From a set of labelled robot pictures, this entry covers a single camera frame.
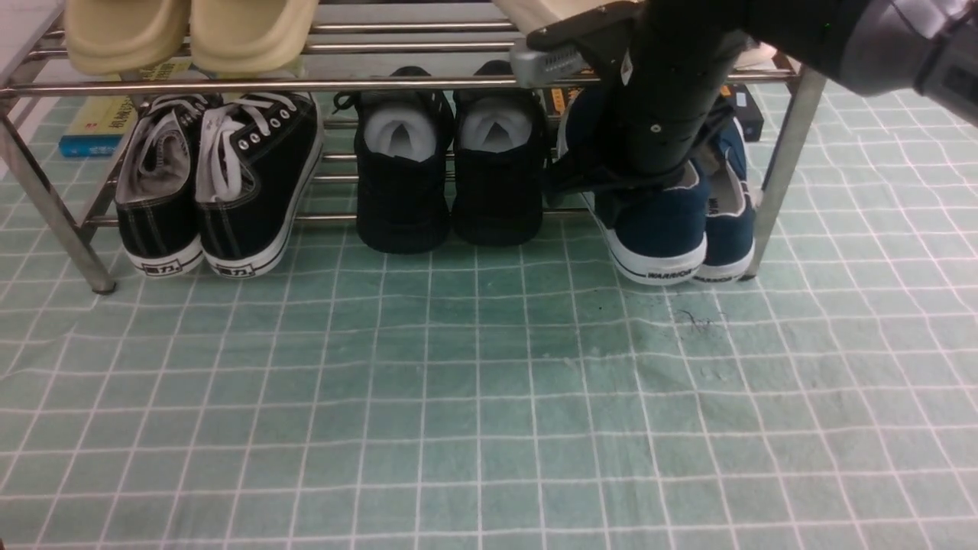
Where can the black canvas sneaker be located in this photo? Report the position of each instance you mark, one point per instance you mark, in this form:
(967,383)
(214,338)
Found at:
(155,193)
(257,156)

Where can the black mesh shoe left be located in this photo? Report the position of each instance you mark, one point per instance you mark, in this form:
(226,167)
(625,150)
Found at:
(401,144)

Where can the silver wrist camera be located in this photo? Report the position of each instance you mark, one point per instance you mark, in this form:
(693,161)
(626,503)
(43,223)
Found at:
(533,69)

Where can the yellow slipper right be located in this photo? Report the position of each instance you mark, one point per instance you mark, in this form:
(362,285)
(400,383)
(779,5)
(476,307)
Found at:
(249,37)

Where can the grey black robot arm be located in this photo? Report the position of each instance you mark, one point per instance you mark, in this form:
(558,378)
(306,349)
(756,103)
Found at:
(876,47)

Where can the yellow slipper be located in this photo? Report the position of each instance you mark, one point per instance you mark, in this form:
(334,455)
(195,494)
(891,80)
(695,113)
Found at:
(109,37)
(249,37)

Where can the navy slip-on shoe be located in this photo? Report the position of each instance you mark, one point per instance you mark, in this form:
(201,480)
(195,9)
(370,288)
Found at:
(654,229)
(730,207)

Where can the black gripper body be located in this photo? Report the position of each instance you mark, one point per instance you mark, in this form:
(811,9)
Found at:
(662,64)

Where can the black canvas sneaker left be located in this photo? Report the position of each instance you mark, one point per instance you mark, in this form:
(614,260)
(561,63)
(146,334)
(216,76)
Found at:
(155,193)

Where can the cream slipper right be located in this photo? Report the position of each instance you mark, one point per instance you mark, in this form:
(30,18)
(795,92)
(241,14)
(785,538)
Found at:
(754,54)

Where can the cream slipper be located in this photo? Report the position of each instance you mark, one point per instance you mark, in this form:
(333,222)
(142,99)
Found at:
(531,15)
(754,54)

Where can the black mesh shoe right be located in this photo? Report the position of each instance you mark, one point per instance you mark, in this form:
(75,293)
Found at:
(501,147)

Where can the black canvas sneaker right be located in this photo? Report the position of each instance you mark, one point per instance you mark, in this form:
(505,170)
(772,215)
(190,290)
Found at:
(257,156)

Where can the cream slipper left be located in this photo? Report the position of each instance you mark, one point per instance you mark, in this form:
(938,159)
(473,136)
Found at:
(531,15)

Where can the green checkered floor cloth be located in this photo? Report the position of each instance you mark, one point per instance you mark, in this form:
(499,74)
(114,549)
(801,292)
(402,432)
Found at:
(524,398)

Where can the yellow blue book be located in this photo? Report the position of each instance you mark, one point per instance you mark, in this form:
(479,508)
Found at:
(98,127)

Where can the metal shoe rack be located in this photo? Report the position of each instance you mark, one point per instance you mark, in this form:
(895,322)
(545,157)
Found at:
(75,234)

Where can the black mesh shoe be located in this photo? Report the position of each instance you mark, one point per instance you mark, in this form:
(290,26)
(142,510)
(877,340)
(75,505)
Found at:
(401,144)
(501,147)

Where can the black orange book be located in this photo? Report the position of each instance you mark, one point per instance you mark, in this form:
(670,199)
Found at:
(746,109)

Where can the yellow slipper left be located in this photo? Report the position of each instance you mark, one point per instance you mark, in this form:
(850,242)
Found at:
(109,37)

